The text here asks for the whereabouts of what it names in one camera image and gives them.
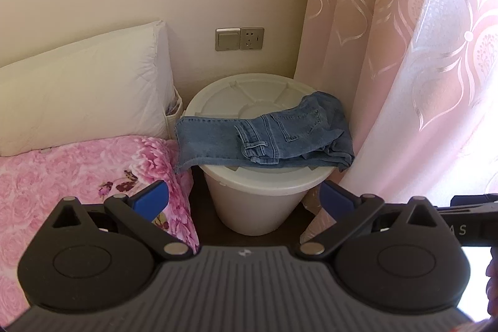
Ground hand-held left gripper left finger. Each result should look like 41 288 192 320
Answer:
51 180 194 260

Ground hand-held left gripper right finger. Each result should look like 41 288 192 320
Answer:
294 180 441 260

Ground blue denim jeans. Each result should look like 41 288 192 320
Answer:
174 91 355 175

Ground white round lidded bucket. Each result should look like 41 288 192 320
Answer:
186 73 344 238

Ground white bedside hanging pocket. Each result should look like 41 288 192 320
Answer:
165 87 184 140

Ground pink floral bedsheet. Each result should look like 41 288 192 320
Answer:
0 135 200 317

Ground white pillow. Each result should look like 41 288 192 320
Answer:
0 20 176 157

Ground pink patterned curtain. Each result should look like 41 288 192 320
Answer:
294 0 498 237

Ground silver light switch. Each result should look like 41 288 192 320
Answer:
215 27 242 52

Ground silver wall socket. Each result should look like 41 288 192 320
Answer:
240 27 265 51

